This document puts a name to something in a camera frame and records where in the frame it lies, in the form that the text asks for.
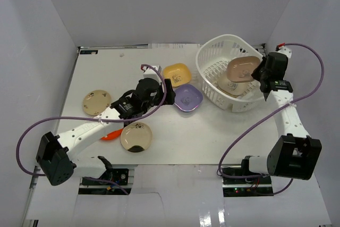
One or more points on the yellow square plate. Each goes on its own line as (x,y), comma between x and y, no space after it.
(178,74)

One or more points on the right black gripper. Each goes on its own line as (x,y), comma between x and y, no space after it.
(255,73)

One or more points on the white plastic basket bin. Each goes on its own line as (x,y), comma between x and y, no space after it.
(211,62)

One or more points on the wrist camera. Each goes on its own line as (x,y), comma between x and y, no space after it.
(285,50)
(151,71)

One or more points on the purple square panda plate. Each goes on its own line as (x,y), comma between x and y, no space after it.
(188,97)

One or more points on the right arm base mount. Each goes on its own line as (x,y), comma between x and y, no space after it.
(253,187)

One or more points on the cream round plate black mound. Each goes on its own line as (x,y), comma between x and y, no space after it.
(136,137)

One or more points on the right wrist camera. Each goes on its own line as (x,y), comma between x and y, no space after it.
(285,50)

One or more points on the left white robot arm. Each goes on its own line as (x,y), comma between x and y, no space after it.
(58,155)

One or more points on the brown square panda plate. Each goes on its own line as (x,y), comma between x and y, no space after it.
(239,70)

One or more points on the orange round plate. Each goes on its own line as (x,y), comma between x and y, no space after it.
(113,135)

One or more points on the cream round flower plate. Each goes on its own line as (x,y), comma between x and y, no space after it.
(96,102)

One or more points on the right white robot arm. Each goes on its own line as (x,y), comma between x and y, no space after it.
(295,153)

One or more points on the cream square panda plate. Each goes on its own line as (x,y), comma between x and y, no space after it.
(231,88)

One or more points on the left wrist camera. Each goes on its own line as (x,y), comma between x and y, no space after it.
(151,71)

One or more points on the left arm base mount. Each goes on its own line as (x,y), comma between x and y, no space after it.
(119,176)

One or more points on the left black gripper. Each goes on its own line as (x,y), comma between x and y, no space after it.
(164,92)

